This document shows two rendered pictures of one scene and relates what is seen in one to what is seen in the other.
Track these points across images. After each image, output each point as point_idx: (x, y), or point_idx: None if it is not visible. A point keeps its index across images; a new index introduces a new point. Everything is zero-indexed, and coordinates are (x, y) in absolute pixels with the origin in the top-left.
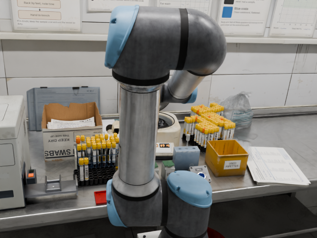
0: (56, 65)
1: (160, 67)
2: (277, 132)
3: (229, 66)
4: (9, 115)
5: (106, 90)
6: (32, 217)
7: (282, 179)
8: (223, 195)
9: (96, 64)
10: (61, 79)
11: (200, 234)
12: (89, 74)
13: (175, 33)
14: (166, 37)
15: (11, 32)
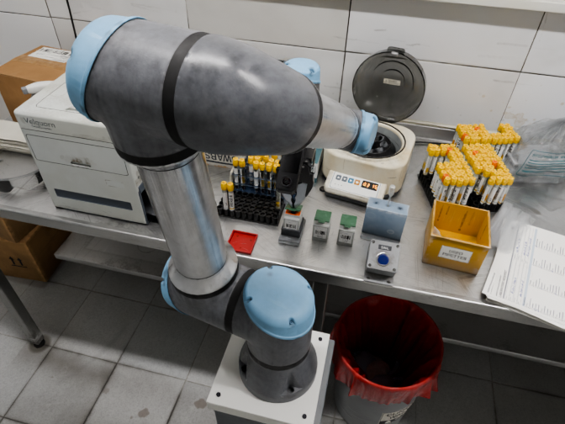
0: (254, 23)
1: (155, 142)
2: None
3: (562, 61)
4: None
5: (325, 71)
6: (149, 240)
7: (538, 309)
8: (415, 296)
9: (313, 29)
10: (261, 45)
11: (281, 366)
12: (301, 44)
13: (153, 94)
14: (139, 99)
15: None
